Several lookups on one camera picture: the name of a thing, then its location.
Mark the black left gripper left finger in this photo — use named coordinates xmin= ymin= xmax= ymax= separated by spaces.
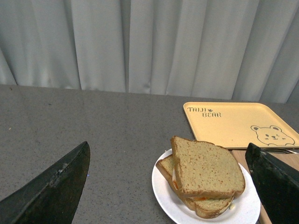
xmin=0 ymin=141 xmax=90 ymax=224

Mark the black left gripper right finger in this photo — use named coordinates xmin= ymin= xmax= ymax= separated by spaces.
xmin=246 ymin=143 xmax=299 ymax=224

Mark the white round plate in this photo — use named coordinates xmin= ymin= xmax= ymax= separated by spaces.
xmin=151 ymin=148 xmax=261 ymax=224

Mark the bread slice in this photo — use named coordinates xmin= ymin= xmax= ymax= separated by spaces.
xmin=171 ymin=136 xmax=246 ymax=198
xmin=156 ymin=154 xmax=233 ymax=219

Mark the wooden cutting board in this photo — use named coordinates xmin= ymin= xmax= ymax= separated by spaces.
xmin=231 ymin=150 xmax=299 ymax=224

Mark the yellow bear tray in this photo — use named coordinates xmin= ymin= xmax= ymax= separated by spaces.
xmin=183 ymin=102 xmax=299 ymax=149

